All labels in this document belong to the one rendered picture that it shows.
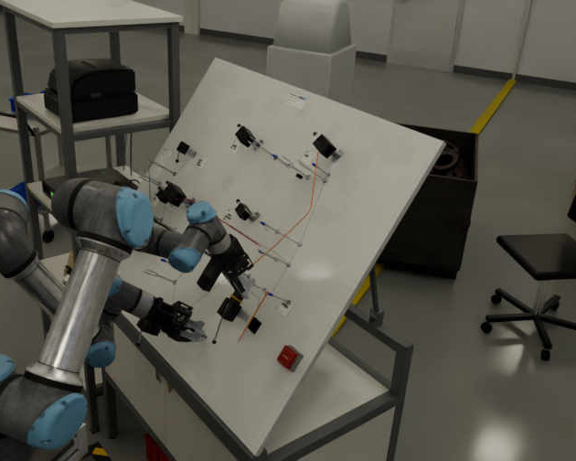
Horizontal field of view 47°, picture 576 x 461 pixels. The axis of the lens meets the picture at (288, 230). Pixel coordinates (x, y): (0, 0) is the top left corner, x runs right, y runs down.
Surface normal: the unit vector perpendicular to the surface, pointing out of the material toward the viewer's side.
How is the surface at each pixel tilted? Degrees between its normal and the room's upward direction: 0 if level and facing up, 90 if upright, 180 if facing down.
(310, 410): 0
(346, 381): 0
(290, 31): 80
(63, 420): 96
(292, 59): 90
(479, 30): 90
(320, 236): 54
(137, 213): 84
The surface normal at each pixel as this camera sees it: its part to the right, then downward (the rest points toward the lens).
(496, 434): 0.06, -0.90
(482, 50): -0.42, 0.37
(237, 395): -0.60, -0.34
